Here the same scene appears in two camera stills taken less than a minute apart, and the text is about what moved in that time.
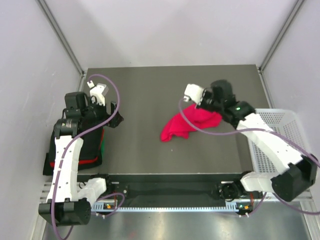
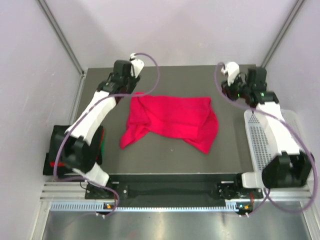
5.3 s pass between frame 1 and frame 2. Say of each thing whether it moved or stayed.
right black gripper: moved
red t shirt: moved
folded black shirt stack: stayed
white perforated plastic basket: stayed
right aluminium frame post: stayed
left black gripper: moved
